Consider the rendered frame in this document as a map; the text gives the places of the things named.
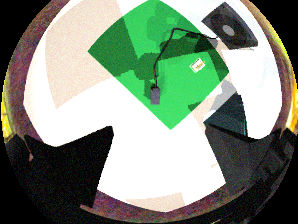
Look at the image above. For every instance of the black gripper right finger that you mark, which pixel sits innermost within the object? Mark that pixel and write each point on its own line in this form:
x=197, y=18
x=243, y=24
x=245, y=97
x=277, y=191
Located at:
x=238, y=156

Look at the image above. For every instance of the green circuit board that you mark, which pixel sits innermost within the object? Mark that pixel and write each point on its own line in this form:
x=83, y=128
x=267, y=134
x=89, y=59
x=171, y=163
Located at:
x=187, y=71

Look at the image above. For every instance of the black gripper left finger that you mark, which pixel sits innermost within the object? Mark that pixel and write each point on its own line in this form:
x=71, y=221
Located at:
x=77, y=164

